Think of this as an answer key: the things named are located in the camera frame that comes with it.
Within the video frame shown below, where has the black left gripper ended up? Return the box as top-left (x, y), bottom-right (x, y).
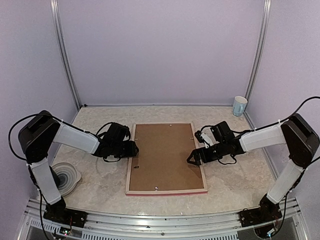
top-left (111, 140), bottom-right (139, 159)

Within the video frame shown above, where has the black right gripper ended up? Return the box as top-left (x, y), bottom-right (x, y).
top-left (186, 140), bottom-right (227, 166)

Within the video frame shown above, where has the pink wooden picture frame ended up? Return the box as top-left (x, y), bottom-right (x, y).
top-left (124, 121), bottom-right (209, 197)

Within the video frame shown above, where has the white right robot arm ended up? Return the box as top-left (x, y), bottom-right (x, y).
top-left (186, 113), bottom-right (320, 222)

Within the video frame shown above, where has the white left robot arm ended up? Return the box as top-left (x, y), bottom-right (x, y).
top-left (18, 110), bottom-right (139, 223)

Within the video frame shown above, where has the light blue mug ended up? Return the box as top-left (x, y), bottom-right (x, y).
top-left (232, 96), bottom-right (248, 117)

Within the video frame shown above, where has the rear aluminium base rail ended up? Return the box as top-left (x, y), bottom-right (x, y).
top-left (80, 103), bottom-right (233, 108)

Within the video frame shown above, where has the front aluminium rail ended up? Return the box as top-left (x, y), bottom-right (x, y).
top-left (14, 198), bottom-right (311, 240)

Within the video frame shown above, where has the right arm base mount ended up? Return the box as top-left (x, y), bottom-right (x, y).
top-left (238, 194), bottom-right (285, 228)

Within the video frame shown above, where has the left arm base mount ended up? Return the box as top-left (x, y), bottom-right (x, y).
top-left (43, 197), bottom-right (88, 228)

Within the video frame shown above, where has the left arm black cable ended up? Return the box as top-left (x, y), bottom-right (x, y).
top-left (7, 113), bottom-right (131, 163)

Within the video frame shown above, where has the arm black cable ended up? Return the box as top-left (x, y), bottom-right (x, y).
top-left (199, 96), bottom-right (320, 166)
top-left (7, 113), bottom-right (131, 163)

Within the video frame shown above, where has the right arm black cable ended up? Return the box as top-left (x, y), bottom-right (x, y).
top-left (199, 96), bottom-right (320, 166)

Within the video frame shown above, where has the left aluminium corner post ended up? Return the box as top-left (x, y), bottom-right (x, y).
top-left (50, 0), bottom-right (82, 110)

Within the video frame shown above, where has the aluminium corner post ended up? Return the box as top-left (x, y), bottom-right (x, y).
top-left (245, 0), bottom-right (272, 101)
top-left (50, 0), bottom-right (82, 110)

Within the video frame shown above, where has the right aluminium corner post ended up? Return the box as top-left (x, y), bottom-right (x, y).
top-left (245, 0), bottom-right (272, 101)

